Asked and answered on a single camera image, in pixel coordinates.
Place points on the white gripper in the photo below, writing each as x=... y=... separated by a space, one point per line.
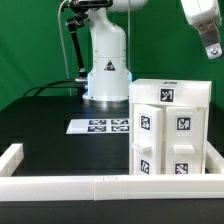
x=208 y=13

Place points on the white cabinet top block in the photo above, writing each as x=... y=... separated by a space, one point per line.
x=183 y=93

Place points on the white cabinet body box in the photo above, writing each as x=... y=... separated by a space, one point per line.
x=163 y=108

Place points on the white cabinet door panel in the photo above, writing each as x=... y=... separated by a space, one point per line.
x=147 y=140
x=184 y=140

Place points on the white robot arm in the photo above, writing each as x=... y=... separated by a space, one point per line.
x=149 y=36

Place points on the white marker base plate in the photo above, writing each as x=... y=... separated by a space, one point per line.
x=98 y=126

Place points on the white U-shaped fence frame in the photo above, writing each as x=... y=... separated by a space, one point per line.
x=116 y=187

